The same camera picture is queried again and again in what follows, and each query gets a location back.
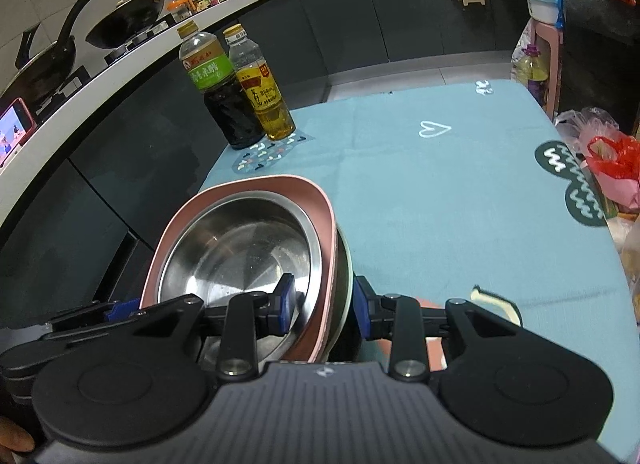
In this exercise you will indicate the stainless steel bowl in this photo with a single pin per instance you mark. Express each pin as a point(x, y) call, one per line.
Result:
point(235, 244)

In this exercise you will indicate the yellow label oil bottle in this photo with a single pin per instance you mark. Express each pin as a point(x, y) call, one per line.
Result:
point(267, 94)

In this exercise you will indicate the dark kitchen counter cabinet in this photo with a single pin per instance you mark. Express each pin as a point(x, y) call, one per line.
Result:
point(400, 9)

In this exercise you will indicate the blue tablecloth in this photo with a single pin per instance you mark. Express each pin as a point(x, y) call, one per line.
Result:
point(425, 204)

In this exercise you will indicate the pink plastic stool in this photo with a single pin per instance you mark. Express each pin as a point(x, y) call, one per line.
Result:
point(554, 64)

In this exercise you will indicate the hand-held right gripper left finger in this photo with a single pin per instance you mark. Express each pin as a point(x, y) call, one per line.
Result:
point(285, 305)

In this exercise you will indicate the pink plastic bag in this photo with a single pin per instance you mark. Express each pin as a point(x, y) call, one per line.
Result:
point(575, 124)

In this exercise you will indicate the pink bowl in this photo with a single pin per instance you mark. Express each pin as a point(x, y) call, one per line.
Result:
point(320, 214)

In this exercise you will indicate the black side cabinet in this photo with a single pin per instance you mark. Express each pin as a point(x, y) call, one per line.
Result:
point(600, 54)

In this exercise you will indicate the green plate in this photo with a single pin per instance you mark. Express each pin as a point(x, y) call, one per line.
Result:
point(345, 274)

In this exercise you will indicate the person's left hand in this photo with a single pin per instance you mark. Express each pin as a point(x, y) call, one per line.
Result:
point(15, 434)

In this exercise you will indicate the pink smartphone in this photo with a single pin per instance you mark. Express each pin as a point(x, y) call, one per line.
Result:
point(15, 132)

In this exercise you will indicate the white container with blue lid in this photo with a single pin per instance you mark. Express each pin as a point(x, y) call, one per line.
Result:
point(542, 4)

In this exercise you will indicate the large yellow oil jug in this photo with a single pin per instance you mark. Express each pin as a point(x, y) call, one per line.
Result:
point(532, 72)

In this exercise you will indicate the red plastic bag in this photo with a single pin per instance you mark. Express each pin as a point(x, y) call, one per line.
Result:
point(617, 157)

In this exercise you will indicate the black frying pan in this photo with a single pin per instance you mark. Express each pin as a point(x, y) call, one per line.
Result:
point(45, 64)

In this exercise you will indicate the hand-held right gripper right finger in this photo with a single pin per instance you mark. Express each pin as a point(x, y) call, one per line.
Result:
point(361, 315)

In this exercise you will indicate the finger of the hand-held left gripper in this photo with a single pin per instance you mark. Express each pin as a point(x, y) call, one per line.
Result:
point(120, 311)

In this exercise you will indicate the gas stove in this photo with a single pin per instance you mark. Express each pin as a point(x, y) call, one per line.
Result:
point(125, 47)

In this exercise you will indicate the dark soy sauce bottle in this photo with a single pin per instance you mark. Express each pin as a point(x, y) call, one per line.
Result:
point(232, 104)

